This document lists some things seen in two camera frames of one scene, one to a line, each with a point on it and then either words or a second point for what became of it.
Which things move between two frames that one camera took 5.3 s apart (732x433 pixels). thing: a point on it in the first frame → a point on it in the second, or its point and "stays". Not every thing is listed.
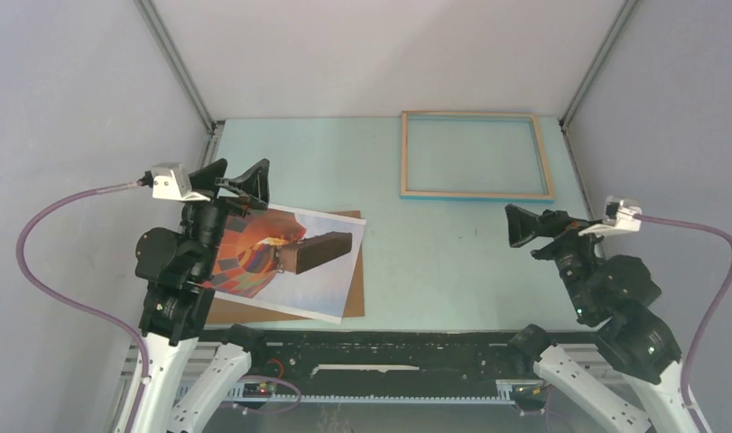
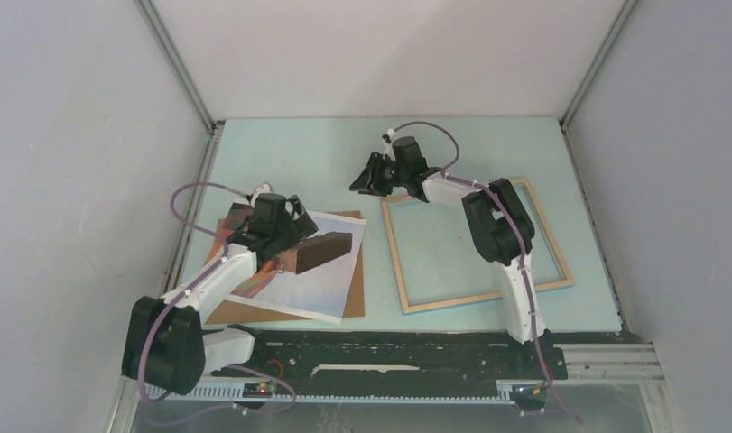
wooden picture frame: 404,194 → 540,231
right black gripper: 522,224 → 368,184
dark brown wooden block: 304,253 stays
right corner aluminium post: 629,6 stays
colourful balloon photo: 245,271 stays
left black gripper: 254,183 → 301,227
